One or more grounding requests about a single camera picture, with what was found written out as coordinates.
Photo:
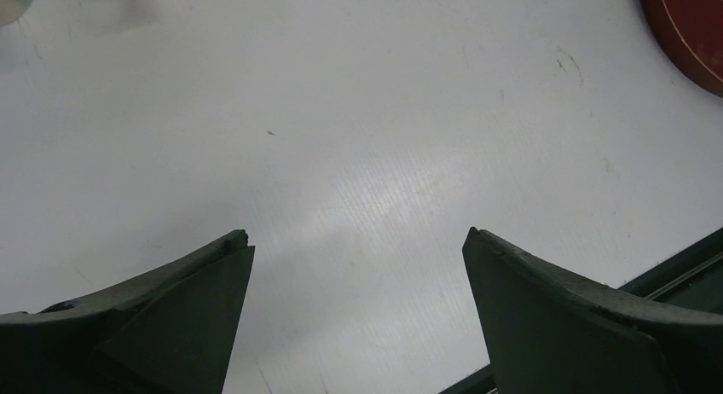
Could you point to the cream green mug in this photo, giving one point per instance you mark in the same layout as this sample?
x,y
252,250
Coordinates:
x,y
12,10

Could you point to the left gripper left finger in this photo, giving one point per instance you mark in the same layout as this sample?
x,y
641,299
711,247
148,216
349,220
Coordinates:
x,y
169,330

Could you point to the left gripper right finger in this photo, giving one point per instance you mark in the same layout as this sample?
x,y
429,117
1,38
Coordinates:
x,y
582,335

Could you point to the red round tray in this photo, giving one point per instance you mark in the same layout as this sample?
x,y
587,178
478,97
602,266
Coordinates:
x,y
689,32

